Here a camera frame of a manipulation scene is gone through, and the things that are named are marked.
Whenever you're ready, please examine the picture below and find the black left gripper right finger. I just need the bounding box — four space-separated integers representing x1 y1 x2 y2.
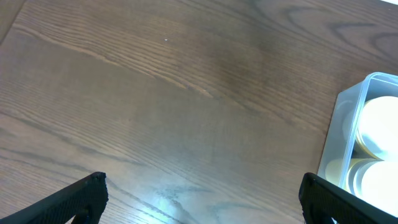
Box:
298 172 397 224

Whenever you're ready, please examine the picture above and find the white plastic bowl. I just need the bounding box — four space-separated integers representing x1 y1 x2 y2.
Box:
353 96 397 162

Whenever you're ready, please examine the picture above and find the white plastic cup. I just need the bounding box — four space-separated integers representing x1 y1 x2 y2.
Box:
353 161 397 217

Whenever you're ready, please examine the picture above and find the clear plastic container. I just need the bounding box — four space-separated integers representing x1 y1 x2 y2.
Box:
317 72 398 218

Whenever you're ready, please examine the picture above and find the yellow plastic cup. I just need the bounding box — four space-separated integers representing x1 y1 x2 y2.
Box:
325 159 375 195

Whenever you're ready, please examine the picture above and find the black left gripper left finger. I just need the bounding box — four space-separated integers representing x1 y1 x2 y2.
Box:
1 172 108 224

